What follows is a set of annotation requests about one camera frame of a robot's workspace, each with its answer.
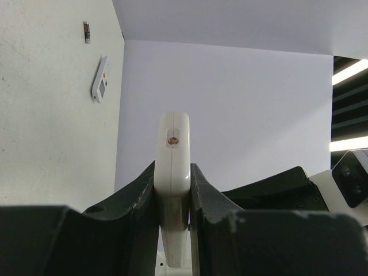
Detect long white remote control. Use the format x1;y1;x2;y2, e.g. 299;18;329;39
154;112;191;268

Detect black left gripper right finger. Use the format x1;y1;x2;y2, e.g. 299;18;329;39
190;164;367;275

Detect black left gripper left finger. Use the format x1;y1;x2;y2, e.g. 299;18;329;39
1;164;159;275

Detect small white remote with buttons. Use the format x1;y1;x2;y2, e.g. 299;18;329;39
91;56;109;104

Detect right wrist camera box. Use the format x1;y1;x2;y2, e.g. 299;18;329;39
309;148;367;227

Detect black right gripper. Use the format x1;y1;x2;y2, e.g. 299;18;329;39
223;166;328;211

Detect black battery near small remote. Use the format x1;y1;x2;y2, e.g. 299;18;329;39
83;21;91;44

